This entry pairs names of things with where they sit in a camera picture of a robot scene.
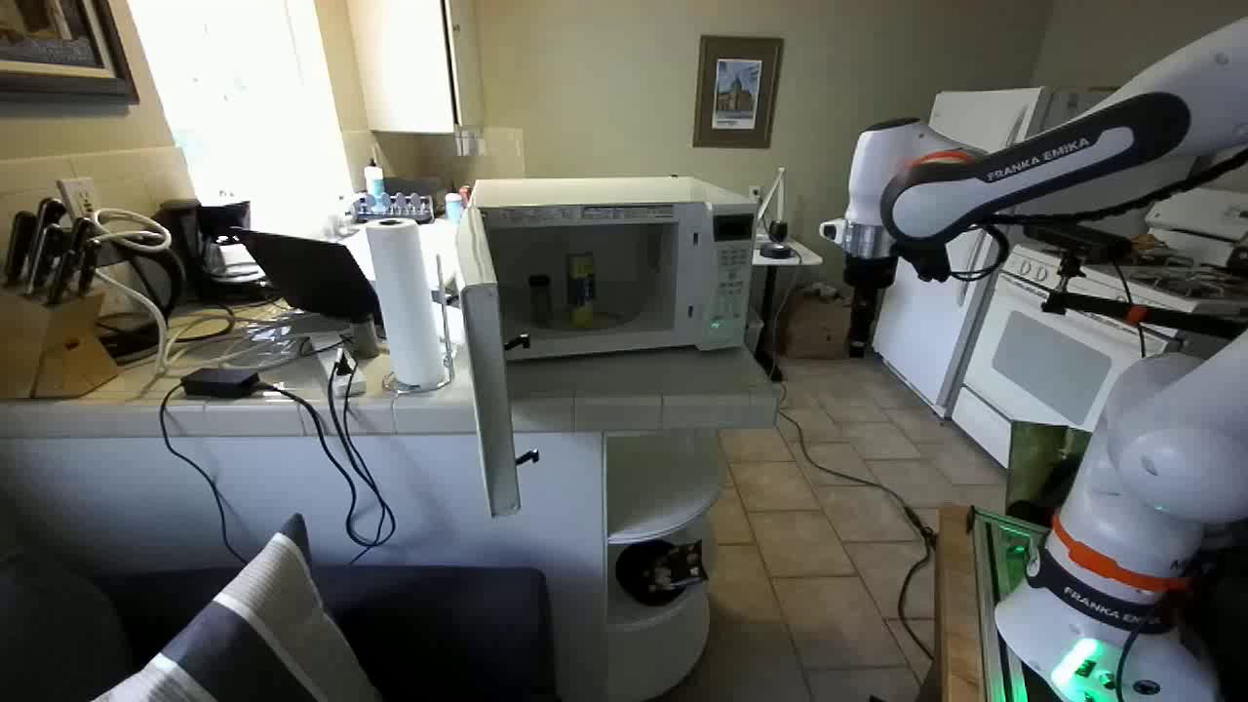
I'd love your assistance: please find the black adapter cable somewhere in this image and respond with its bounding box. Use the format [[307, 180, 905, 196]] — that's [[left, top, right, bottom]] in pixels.
[[156, 378, 255, 564]]

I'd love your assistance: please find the grey white striped pillow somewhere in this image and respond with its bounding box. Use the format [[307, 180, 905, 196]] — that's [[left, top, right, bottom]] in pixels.
[[95, 512, 383, 702]]

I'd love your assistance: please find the black power adapter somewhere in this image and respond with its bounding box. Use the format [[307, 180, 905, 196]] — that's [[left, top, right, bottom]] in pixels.
[[178, 368, 266, 403]]

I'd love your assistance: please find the dark framed wall picture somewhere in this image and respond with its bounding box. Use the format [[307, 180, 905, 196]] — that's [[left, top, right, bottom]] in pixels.
[[0, 0, 140, 107]]

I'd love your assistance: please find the black floor cable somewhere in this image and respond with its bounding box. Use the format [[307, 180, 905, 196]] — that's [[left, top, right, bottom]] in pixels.
[[771, 404, 942, 664]]

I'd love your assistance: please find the metal paper towel holder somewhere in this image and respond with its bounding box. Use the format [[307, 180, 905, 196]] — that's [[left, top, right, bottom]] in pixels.
[[387, 251, 461, 398]]

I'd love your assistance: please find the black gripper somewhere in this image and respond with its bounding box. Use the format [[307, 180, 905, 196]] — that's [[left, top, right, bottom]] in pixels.
[[842, 251, 894, 359]]

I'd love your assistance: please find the brown framed wall picture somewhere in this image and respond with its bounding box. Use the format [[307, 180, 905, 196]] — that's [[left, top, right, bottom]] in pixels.
[[689, 30, 789, 154]]

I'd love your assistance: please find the yellow bottle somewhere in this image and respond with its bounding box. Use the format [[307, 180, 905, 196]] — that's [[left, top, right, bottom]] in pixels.
[[565, 251, 604, 332]]

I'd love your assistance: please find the small white side table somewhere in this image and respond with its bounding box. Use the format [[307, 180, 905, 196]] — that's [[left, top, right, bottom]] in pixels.
[[749, 239, 825, 388]]

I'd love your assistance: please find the green box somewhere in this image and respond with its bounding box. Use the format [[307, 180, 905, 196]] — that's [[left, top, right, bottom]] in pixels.
[[1002, 419, 1094, 514]]

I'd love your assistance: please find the black camera stand bar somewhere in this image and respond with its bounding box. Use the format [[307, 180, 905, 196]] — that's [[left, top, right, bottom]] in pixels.
[[1033, 215, 1248, 345]]

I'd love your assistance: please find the white stove oven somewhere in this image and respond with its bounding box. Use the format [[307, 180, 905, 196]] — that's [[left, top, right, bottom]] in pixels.
[[946, 239, 1248, 468]]

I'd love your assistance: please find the black laptop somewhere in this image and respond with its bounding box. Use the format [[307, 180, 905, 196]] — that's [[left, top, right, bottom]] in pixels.
[[234, 226, 389, 332]]

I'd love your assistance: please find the dark blue sofa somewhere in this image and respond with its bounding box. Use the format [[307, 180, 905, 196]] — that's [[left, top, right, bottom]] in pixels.
[[0, 514, 565, 702]]

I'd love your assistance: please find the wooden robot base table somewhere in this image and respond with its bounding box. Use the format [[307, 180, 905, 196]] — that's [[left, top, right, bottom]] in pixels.
[[924, 502, 1046, 702]]

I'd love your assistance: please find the clear spray bottle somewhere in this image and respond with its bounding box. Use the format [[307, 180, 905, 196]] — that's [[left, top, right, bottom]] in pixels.
[[359, 155, 394, 211]]

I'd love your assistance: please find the black handled knife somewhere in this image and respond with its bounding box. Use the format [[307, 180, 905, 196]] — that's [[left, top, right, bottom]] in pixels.
[[57, 215, 105, 303], [27, 196, 69, 303], [2, 208, 38, 298]]

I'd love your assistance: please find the dark small jar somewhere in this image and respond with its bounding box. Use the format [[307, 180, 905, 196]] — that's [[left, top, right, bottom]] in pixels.
[[525, 269, 556, 332]]

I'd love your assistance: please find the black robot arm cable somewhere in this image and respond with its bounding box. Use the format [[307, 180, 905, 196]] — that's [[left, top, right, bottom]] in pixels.
[[924, 220, 1020, 286]]

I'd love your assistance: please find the white paper towel roll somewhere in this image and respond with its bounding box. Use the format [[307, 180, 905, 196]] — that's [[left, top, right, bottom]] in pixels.
[[363, 215, 448, 389]]

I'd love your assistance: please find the white refrigerator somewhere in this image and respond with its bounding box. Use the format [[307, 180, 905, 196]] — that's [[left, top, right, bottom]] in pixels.
[[866, 87, 1053, 420]]

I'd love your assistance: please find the white microwave oven body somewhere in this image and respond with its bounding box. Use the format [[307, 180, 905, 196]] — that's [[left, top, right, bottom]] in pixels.
[[464, 172, 759, 368]]

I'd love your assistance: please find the black hanging cable bundle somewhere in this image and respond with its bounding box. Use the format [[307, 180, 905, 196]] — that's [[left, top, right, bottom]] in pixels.
[[255, 349, 403, 554]]

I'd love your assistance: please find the black item in shelf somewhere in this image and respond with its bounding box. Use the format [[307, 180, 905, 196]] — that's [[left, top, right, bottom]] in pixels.
[[611, 533, 715, 610]]

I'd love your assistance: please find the white coiled cable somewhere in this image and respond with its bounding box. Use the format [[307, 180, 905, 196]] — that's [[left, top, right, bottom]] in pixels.
[[86, 208, 178, 372]]

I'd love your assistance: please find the brown cardboard box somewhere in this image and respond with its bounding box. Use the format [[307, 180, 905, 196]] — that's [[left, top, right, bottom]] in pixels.
[[776, 286, 859, 363]]

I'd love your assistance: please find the wooden knife block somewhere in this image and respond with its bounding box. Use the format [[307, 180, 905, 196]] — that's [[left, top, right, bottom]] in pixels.
[[0, 286, 123, 404]]

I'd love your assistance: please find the white desk lamp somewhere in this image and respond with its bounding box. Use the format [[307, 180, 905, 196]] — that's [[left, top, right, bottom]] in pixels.
[[749, 164, 801, 263]]

